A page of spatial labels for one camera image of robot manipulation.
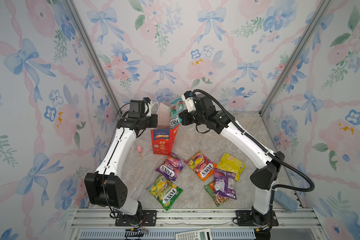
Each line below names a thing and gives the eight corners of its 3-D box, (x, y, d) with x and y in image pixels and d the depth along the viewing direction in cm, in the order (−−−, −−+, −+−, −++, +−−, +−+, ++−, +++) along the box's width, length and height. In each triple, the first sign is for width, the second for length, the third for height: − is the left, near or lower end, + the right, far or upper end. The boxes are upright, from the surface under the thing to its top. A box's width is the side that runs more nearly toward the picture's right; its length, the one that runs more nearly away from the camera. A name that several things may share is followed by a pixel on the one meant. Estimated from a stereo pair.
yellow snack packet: (215, 167, 93) (216, 165, 90) (224, 154, 99) (225, 151, 96) (237, 181, 88) (238, 179, 85) (244, 166, 93) (246, 164, 91)
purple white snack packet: (212, 195, 83) (214, 192, 79) (214, 171, 92) (215, 167, 88) (234, 199, 82) (236, 197, 78) (233, 174, 91) (236, 171, 87)
